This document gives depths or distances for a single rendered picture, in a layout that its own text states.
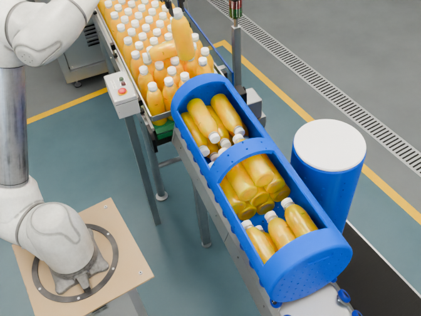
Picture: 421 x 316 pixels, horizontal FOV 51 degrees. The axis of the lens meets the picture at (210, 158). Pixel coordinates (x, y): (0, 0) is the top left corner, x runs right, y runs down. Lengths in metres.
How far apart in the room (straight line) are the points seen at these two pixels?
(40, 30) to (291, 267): 0.89
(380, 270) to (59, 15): 1.99
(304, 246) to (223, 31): 3.24
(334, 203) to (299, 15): 2.90
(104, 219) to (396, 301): 1.53
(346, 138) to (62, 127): 2.36
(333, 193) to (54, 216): 1.05
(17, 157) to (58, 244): 0.29
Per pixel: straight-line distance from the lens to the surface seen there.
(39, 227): 1.37
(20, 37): 1.19
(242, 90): 2.06
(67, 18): 1.21
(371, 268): 2.55
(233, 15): 2.24
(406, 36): 4.39
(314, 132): 1.83
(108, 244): 1.60
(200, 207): 2.34
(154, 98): 1.97
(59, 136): 3.53
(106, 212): 1.68
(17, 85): 1.35
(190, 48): 1.83
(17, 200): 1.48
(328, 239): 1.31
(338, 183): 1.78
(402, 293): 2.53
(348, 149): 1.79
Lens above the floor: 2.33
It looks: 49 degrees down
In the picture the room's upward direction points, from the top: 5 degrees counter-clockwise
